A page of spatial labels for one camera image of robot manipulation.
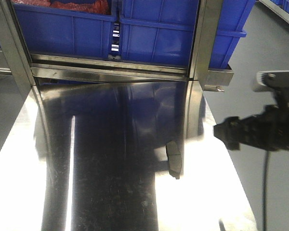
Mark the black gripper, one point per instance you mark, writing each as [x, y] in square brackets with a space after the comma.
[234, 131]

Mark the grey brake pad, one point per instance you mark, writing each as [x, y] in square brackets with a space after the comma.
[174, 159]

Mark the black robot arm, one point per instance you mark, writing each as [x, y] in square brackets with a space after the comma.
[267, 131]

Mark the right blue plastic bin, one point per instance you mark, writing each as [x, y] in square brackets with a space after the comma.
[161, 31]

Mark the blue plastic bin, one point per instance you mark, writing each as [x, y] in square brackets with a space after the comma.
[161, 31]
[61, 31]

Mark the left blue plastic bin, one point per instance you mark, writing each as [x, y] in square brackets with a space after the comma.
[61, 31]

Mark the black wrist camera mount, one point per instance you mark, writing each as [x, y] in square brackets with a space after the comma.
[275, 81]

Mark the stainless steel rack frame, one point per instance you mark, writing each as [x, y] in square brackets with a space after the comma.
[26, 67]

